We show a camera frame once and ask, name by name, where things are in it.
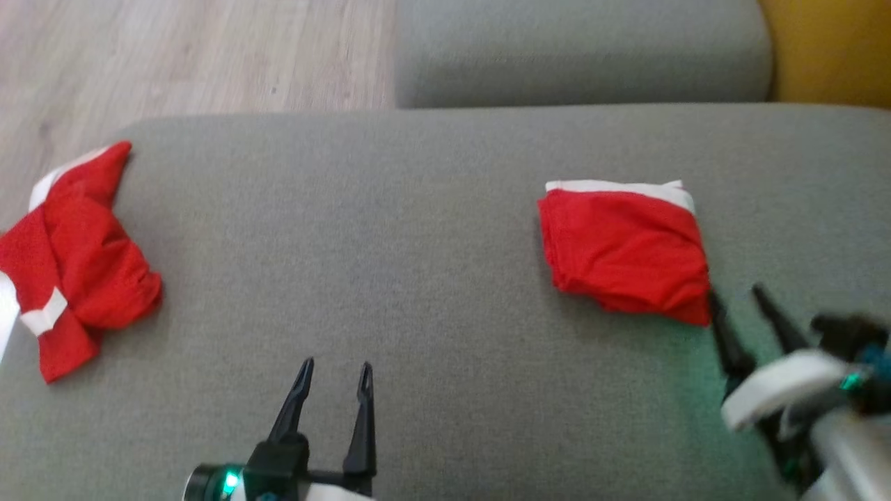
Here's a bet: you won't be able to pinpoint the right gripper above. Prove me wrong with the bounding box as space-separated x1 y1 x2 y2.
706 283 891 488

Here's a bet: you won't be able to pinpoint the grey sofa cushion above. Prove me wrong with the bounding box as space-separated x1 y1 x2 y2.
0 103 891 501

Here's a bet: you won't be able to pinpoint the red white shorts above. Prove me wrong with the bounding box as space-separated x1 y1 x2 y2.
537 180 713 328

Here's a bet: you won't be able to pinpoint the red white basketball jersey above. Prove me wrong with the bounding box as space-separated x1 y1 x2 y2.
0 141 164 385

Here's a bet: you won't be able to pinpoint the grey back cushion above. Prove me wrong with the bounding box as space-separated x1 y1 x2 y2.
395 0 891 110

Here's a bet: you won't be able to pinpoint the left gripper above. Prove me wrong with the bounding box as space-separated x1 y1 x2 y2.
182 357 377 501

